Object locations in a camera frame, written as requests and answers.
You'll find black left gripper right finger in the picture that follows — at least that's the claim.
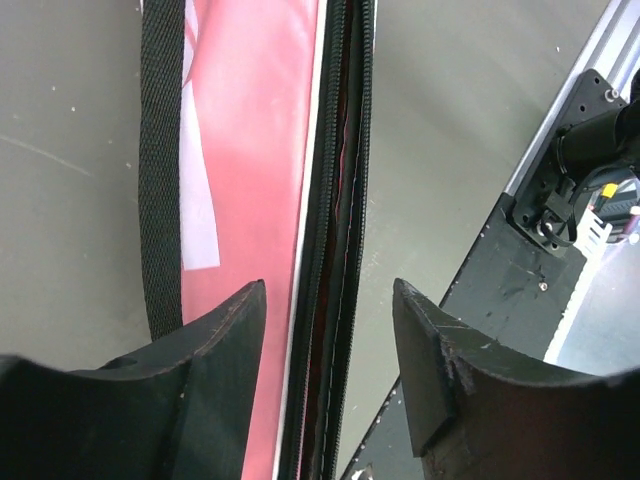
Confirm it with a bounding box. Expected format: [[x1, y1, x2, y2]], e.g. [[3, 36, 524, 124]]
[[392, 279, 639, 479]]

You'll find aluminium frame rail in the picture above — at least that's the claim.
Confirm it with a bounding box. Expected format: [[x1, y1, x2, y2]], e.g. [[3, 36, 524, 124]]
[[502, 0, 640, 199]]

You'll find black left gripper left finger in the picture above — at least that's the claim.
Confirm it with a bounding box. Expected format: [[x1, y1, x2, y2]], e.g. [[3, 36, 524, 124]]
[[1, 281, 266, 479]]

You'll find pink racket cover bag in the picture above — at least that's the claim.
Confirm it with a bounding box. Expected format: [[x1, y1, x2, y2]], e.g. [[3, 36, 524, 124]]
[[179, 1, 376, 479]]

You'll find black bag strap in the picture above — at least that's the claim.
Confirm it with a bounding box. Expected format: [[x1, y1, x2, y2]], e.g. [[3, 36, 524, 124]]
[[137, 0, 187, 341]]

